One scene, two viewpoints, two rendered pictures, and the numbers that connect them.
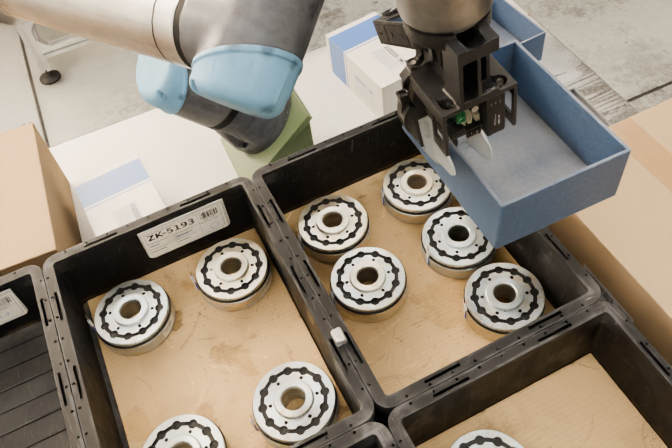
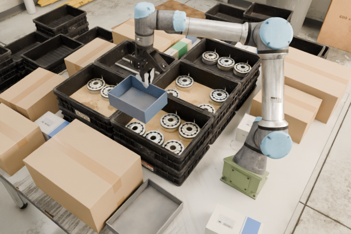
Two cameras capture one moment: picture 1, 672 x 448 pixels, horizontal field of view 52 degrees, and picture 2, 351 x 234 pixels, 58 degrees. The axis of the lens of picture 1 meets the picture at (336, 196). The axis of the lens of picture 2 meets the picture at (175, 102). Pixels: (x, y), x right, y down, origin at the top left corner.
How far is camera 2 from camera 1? 1.59 m
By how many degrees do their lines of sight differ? 82
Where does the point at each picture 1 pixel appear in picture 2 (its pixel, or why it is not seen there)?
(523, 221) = (127, 84)
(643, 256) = (101, 140)
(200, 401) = (191, 93)
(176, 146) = (280, 170)
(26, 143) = (299, 117)
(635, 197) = (105, 155)
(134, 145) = (295, 164)
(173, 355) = (204, 97)
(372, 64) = (230, 214)
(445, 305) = (149, 128)
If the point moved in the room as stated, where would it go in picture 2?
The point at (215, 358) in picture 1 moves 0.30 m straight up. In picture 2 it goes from (195, 100) to (197, 54)
